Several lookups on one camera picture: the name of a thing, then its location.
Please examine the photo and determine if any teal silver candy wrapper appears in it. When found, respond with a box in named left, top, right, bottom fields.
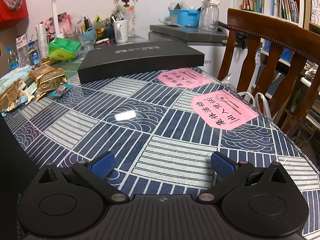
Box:
left=50, top=83, right=73, bottom=97

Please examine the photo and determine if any gold mooncake packet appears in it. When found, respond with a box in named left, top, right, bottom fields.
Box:
left=27, top=65, right=54, bottom=83
left=36, top=68, right=67, bottom=96
left=0, top=80, right=26, bottom=113

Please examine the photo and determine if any black box lid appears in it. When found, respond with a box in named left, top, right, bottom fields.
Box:
left=78, top=41, right=204, bottom=84

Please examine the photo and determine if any pink paper card near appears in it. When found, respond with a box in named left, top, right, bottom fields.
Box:
left=191, top=90, right=258, bottom=131

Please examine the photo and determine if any pink paper card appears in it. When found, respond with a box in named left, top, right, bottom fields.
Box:
left=191, top=90, right=258, bottom=131
left=157, top=68, right=214, bottom=89

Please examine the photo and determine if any patterned blue tablecloth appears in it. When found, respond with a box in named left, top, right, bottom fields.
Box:
left=5, top=53, right=319, bottom=239

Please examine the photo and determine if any pink paper card far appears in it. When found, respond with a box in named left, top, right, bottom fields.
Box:
left=157, top=68, right=214, bottom=89

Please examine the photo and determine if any white mini fridge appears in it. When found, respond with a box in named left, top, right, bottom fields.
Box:
left=149, top=24, right=229, bottom=77

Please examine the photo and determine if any light blue wet wipes pack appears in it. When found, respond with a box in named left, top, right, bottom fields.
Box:
left=0, top=65, right=31, bottom=94

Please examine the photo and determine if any green tissue pack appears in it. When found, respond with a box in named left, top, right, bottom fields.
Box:
left=48, top=37, right=82, bottom=61

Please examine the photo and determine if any small water bottle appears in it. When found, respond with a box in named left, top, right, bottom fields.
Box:
left=27, top=41, right=41, bottom=69
left=7, top=46, right=20, bottom=71

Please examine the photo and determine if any small teal mesh basket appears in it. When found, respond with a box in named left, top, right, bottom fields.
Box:
left=79, top=28, right=97, bottom=50

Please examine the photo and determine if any white desk lamp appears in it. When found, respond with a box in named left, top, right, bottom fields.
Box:
left=51, top=0, right=71, bottom=38

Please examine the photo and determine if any wooden chair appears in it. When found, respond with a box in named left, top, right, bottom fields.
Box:
left=217, top=8, right=319, bottom=116

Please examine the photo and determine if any white ceramic mug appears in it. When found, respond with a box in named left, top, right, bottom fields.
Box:
left=113, top=20, right=129, bottom=43

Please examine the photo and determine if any clear water jug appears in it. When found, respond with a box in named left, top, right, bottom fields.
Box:
left=199, top=0, right=220, bottom=32

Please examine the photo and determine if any blue plastic basket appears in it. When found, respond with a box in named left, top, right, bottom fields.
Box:
left=169, top=9, right=200, bottom=27

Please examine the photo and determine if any red hanging bag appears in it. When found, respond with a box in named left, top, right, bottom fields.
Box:
left=0, top=0, right=28, bottom=30

